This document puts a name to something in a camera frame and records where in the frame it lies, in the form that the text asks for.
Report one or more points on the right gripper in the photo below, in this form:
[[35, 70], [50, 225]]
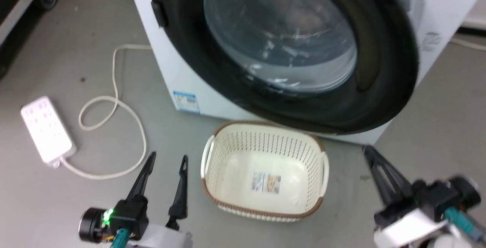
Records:
[[429, 202]]

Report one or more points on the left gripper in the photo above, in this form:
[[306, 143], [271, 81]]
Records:
[[131, 215]]

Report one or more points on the black round washing machine door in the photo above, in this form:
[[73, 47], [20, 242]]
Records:
[[383, 69]]

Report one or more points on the white front-load washing machine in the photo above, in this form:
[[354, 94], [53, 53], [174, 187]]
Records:
[[178, 73]]

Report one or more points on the cream plastic laundry basket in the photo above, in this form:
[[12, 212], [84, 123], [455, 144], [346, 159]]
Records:
[[231, 164]]

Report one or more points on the blue energy label sticker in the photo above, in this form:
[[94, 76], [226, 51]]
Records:
[[186, 101]]

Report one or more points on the paper label sticker in basket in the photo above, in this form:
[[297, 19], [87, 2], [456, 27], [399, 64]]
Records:
[[265, 182]]

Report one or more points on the white power strip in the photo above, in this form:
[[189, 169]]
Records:
[[45, 128]]

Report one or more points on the black cabinet with white edge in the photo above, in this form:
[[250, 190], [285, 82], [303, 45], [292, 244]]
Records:
[[11, 1]]

